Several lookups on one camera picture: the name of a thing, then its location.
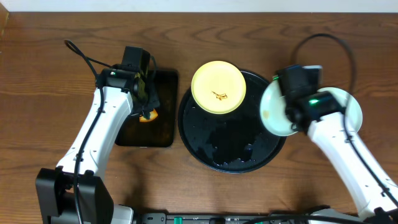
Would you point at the black rectangular water tray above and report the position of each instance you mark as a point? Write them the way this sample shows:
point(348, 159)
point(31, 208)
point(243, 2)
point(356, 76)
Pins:
point(159, 131)

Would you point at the yellow plate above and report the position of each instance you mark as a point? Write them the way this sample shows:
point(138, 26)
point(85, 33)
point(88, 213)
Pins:
point(218, 87)

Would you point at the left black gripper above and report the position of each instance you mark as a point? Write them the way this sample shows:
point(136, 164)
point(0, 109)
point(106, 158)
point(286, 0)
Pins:
point(149, 101)

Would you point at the green and orange sponge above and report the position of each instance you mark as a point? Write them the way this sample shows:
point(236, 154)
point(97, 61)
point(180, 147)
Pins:
point(148, 117)

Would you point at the black round tray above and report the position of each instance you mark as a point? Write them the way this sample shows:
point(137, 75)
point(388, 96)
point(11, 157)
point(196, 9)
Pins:
point(236, 142)

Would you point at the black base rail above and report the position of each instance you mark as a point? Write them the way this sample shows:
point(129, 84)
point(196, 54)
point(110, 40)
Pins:
point(162, 218)

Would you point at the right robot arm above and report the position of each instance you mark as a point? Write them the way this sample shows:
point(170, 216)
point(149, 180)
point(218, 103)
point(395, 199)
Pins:
point(331, 118)

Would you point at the pale green plate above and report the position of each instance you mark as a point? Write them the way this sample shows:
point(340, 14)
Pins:
point(354, 111)

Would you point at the light blue plate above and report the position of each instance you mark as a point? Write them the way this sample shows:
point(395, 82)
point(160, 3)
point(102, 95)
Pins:
point(272, 111)

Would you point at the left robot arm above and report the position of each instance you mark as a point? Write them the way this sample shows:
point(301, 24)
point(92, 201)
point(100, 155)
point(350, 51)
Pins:
point(74, 191)

